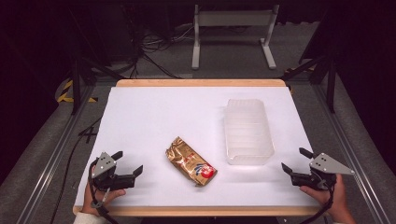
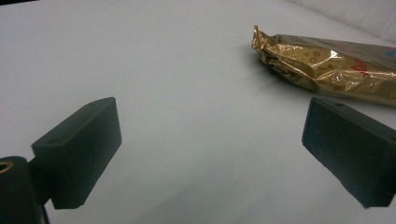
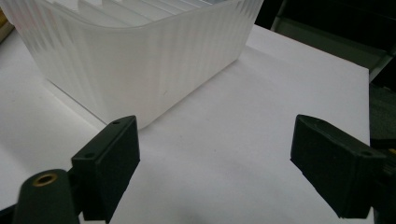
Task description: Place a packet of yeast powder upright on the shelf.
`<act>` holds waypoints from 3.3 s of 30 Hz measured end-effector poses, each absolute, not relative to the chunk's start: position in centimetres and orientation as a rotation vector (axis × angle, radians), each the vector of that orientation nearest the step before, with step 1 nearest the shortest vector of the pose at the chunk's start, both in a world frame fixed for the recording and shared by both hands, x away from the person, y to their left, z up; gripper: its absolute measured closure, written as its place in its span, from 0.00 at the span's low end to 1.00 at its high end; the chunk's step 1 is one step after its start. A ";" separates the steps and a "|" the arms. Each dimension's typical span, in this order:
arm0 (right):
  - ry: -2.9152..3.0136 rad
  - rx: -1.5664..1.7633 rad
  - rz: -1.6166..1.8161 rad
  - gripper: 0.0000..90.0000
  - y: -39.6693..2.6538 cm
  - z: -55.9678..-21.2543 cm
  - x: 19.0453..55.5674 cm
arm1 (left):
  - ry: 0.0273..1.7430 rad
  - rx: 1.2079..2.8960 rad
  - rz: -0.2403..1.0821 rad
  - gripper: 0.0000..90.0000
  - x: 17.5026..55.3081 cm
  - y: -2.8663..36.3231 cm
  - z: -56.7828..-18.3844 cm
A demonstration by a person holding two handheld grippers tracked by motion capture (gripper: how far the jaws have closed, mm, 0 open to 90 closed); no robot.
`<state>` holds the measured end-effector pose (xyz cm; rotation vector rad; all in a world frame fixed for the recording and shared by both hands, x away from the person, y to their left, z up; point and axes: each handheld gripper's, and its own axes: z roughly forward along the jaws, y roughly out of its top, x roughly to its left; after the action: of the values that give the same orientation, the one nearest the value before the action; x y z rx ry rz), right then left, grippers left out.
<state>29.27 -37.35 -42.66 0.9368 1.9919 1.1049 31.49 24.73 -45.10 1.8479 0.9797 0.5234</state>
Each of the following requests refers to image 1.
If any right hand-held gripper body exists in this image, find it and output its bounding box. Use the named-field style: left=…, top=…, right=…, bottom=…
left=290, top=152, right=356, bottom=191

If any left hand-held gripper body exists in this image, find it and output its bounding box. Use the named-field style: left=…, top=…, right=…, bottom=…
left=90, top=151, right=136, bottom=191

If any translucent plastic container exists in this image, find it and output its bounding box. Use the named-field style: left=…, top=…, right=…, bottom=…
left=223, top=98, right=276, bottom=166

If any gold foil snack packet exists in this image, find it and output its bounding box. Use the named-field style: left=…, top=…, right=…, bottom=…
left=164, top=135, right=219, bottom=188

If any person's left hand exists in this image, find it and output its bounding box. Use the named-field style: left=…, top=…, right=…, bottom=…
left=81, top=182, right=127, bottom=217

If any person's right hand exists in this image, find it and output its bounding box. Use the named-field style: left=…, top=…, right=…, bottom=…
left=299, top=174, right=357, bottom=224

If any white table sheet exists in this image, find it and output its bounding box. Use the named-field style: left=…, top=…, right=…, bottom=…
left=74, top=86, right=319, bottom=208

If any black tripod stand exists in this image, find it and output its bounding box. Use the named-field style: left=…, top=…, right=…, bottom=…
left=279, top=54, right=340, bottom=114
left=68, top=43, right=126, bottom=117

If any yellow black floor tape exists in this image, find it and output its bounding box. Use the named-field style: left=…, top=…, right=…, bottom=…
left=55, top=79, right=99, bottom=104

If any white metal stand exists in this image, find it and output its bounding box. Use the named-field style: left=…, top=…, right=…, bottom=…
left=191, top=4, right=278, bottom=71

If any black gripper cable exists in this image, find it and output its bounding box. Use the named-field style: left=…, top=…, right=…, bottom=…
left=298, top=182, right=336, bottom=224
left=88, top=159, right=120, bottom=224

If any aluminium floor rail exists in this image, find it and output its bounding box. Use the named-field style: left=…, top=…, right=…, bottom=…
left=312, top=83, right=394, bottom=224
left=14, top=85, right=96, bottom=224

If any thin black floor cable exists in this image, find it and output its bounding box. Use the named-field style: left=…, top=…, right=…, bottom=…
left=49, top=116, right=105, bottom=224

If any tangle of black floor cables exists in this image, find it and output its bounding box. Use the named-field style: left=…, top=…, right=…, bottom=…
left=120, top=4, right=195, bottom=79

